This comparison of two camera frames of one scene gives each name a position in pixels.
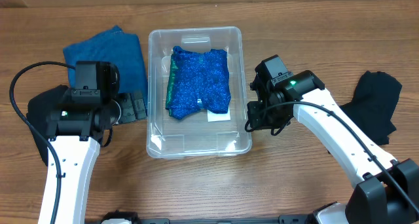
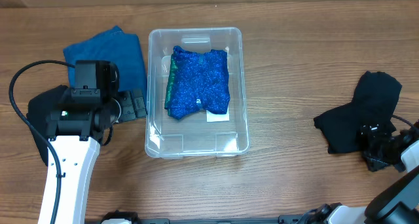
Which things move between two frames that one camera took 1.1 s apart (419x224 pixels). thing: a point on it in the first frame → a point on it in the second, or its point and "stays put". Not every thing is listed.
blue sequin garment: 197,78 stays put
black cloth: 376,97 stays put
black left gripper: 127,100 stays put
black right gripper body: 256,114 → 373,145
